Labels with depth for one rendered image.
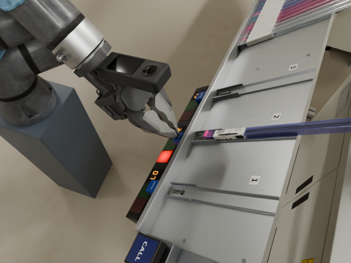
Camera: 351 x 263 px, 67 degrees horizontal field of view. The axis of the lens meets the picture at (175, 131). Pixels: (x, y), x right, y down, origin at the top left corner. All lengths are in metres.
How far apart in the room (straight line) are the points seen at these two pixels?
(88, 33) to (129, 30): 1.43
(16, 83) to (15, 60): 0.06
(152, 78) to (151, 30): 1.46
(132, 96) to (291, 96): 0.25
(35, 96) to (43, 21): 0.36
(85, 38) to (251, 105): 0.28
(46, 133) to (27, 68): 0.19
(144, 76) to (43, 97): 0.43
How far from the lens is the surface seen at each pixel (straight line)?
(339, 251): 0.62
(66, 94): 0.83
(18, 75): 0.71
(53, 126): 0.80
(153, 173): 0.54
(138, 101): 0.46
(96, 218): 1.23
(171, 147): 0.55
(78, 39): 0.43
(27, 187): 1.39
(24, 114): 0.79
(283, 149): 0.38
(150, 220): 0.44
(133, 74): 0.41
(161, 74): 0.39
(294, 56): 0.53
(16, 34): 0.54
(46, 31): 0.43
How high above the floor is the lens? 1.16
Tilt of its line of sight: 60 degrees down
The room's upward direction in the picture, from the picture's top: straight up
